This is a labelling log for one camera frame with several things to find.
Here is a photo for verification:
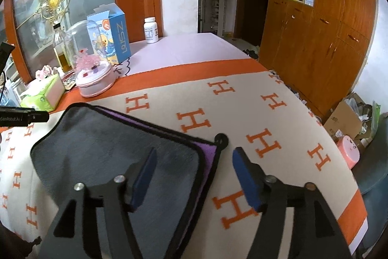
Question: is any purple grey microfibre towel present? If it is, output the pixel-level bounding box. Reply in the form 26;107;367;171
30;102;229;258

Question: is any green tissue pack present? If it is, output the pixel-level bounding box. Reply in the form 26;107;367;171
21;74;65;112

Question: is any glass oil bottle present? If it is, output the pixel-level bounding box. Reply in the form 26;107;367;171
53;23;72;74

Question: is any glass dome pink ornament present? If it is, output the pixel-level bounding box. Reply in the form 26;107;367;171
65;20;117;98

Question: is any orange white H-pattern blanket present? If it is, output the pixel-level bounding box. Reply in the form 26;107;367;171
1;59;368;252

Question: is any pink round container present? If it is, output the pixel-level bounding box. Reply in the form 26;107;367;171
337;135;360;170

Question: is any brown cardboard box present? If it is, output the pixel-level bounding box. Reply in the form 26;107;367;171
323;93;373;140

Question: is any blue cardboard box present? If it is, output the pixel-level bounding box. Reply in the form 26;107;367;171
87;3;131;64

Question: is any white pill bottle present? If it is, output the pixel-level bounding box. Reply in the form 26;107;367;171
143;17;159;44

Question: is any wooden cabinet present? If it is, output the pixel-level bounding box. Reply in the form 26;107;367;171
259;0;377;119

